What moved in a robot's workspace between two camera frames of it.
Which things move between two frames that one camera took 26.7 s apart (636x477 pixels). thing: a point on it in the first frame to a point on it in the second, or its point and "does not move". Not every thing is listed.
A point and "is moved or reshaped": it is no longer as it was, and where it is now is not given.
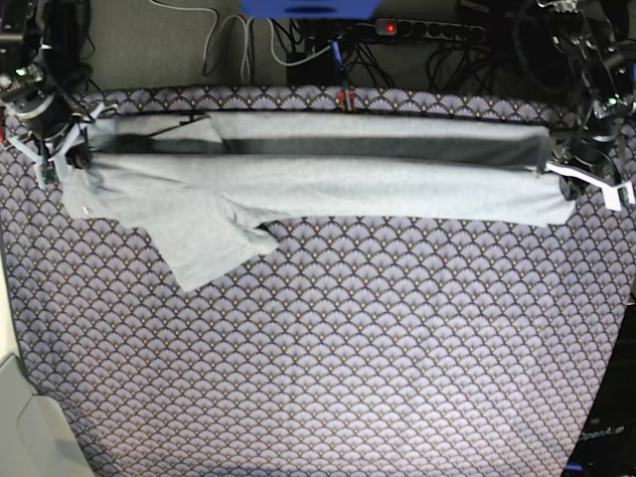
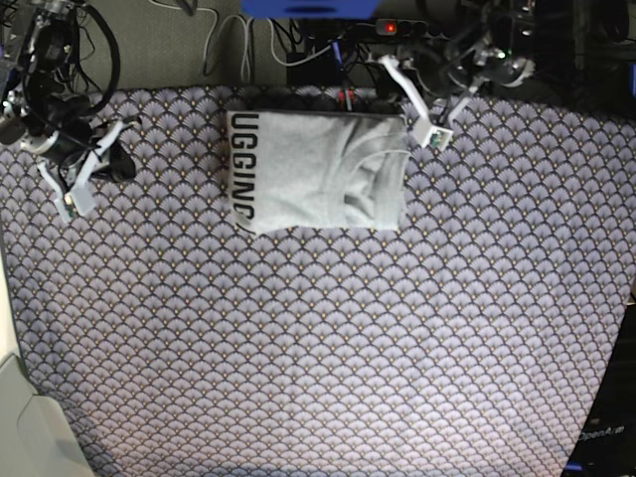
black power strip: x=430 y=28 does not move
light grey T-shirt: x=208 y=184 is moved or reshaped
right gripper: x=589 y=158 to x=481 y=59
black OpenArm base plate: x=606 y=446 does not move
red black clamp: x=342 y=98 does not move
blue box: x=309 y=9 does not move
